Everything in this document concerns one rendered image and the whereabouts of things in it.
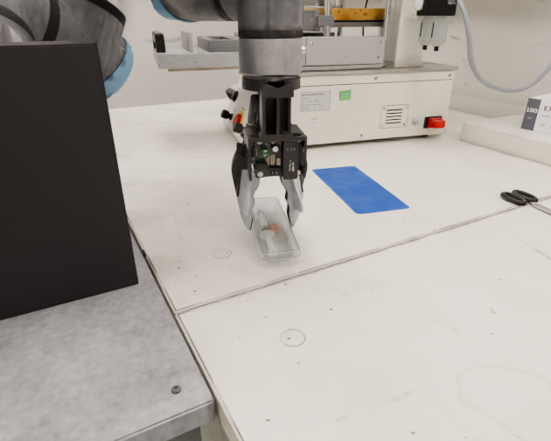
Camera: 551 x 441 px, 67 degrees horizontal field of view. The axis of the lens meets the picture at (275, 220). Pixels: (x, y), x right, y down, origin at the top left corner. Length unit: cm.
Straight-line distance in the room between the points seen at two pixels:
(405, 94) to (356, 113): 14
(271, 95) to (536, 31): 109
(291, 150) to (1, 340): 37
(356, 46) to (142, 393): 86
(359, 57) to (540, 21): 60
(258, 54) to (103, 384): 37
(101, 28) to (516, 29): 118
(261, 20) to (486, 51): 115
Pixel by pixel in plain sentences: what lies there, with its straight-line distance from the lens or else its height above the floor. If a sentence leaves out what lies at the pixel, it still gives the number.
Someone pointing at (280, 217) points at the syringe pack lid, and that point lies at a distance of 63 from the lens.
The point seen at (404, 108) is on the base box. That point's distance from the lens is 113.
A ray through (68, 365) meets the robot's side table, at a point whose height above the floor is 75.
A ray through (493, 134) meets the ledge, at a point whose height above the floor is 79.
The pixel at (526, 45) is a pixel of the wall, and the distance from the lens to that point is 149.
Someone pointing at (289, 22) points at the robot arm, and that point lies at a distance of 50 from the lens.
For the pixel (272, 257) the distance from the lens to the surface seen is 54.
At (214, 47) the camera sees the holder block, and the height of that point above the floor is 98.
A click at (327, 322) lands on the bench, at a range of 46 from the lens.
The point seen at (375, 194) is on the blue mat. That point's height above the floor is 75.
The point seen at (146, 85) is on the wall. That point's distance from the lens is 250.
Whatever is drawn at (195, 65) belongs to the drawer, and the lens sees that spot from 99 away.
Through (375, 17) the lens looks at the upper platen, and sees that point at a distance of 113.
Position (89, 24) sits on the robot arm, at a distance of 66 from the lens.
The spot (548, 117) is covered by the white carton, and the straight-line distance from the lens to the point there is 118.
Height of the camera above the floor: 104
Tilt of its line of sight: 26 degrees down
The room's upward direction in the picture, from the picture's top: straight up
